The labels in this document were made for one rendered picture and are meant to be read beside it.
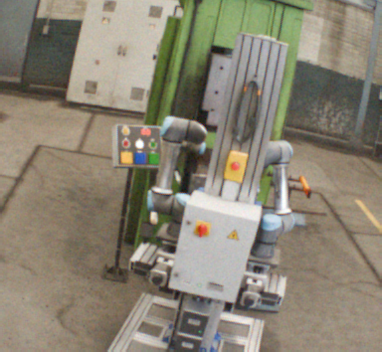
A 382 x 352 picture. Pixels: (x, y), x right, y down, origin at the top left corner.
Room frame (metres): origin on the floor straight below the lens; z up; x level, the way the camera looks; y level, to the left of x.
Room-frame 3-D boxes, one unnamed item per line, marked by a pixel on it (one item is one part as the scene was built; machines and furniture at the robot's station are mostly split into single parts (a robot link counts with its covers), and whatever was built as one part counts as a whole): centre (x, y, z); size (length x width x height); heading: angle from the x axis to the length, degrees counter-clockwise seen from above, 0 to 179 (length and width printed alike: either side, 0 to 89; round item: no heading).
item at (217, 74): (4.21, -0.17, 1.56); 0.42 x 0.39 x 0.40; 6
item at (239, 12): (4.36, -0.16, 2.06); 0.44 x 0.41 x 0.47; 6
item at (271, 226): (3.01, -0.51, 0.98); 0.13 x 0.12 x 0.14; 142
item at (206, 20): (4.32, 0.18, 1.15); 0.44 x 0.26 x 2.30; 6
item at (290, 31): (4.39, -0.49, 1.15); 0.44 x 0.26 x 2.30; 6
